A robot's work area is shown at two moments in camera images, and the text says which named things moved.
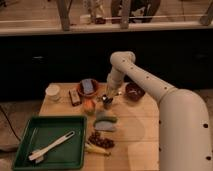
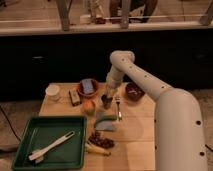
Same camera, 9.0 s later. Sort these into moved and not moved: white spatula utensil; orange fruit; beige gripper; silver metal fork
Moved: silver metal fork
Not moved: orange fruit; beige gripper; white spatula utensil
